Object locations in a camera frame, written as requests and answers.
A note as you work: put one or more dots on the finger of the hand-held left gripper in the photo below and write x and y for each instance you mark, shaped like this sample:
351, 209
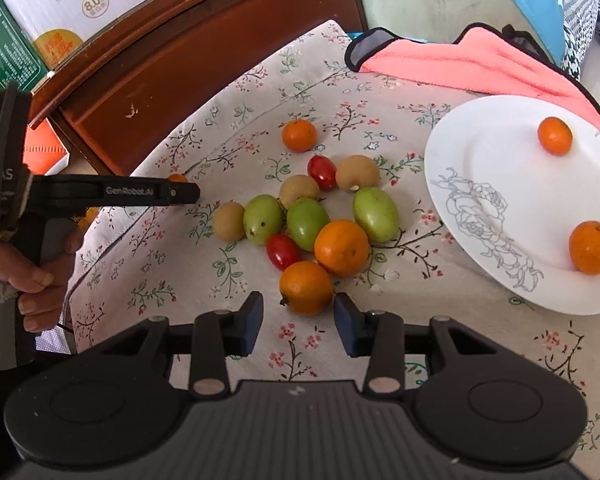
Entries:
130, 191

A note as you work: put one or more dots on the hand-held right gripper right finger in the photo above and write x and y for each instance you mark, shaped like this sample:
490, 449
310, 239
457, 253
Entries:
347, 325

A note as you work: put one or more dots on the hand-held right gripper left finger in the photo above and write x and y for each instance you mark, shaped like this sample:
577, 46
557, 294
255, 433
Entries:
252, 327

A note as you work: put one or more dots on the round brown fruit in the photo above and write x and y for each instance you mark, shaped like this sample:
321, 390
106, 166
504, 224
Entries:
357, 173
229, 220
299, 191

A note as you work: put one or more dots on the green jujube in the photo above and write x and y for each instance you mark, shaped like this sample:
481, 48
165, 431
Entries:
263, 219
307, 223
376, 214

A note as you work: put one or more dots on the white floral plate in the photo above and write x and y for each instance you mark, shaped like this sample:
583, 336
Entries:
505, 170

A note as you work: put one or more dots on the person's left hand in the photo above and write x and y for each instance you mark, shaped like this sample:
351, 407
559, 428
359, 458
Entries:
35, 280

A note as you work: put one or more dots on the orange cardboard box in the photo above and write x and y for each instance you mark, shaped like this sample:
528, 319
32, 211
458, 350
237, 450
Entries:
45, 142

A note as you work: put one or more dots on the yellow box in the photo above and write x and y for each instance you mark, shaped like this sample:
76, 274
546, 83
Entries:
86, 219

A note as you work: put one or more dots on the red cherry tomato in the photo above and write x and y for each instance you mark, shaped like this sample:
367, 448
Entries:
322, 172
282, 251

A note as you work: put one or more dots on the brown wooden cabinet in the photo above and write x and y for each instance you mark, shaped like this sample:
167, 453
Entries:
180, 60

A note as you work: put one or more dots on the floral tablecloth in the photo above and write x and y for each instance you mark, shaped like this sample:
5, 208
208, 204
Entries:
280, 85

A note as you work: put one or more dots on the pink cloth with black trim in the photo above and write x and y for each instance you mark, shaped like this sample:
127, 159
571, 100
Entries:
480, 65

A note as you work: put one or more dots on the houndstooth blanket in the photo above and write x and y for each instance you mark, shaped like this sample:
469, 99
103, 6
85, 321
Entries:
582, 20

